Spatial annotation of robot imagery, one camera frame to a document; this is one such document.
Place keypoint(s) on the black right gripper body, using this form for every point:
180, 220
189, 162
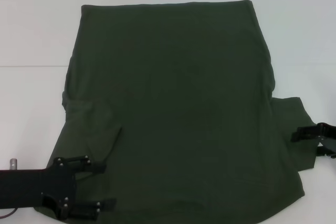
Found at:
329, 137

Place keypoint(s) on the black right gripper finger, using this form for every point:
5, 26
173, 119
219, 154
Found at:
326, 151
307, 132

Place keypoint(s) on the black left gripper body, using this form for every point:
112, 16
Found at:
39, 187

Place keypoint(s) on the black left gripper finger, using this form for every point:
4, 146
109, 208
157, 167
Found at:
89, 209
81, 165

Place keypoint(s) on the dark green shirt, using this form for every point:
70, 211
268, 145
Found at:
183, 90

